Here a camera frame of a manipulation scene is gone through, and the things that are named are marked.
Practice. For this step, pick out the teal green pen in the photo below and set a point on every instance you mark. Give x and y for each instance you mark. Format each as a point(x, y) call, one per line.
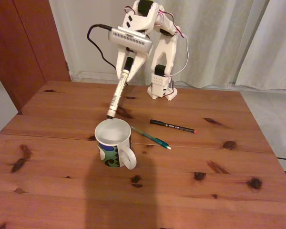
point(152, 138)

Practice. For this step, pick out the brown wooden door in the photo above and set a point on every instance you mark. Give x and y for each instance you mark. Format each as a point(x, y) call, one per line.
point(14, 47)

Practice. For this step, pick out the white mug blue green pattern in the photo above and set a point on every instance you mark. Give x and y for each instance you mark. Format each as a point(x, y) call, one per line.
point(112, 143)

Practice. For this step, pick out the white baseboard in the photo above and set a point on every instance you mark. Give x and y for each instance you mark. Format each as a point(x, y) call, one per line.
point(93, 75)

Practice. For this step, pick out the white curtain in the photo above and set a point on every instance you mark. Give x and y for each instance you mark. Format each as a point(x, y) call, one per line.
point(217, 35)
point(276, 47)

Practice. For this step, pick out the white marker black cap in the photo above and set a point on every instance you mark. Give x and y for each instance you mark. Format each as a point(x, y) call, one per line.
point(118, 93)

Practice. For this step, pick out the black pen red ends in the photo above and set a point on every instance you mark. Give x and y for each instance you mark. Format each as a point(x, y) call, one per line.
point(171, 126)

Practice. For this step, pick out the silver camera box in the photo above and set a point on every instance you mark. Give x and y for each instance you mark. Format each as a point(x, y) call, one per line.
point(131, 40)

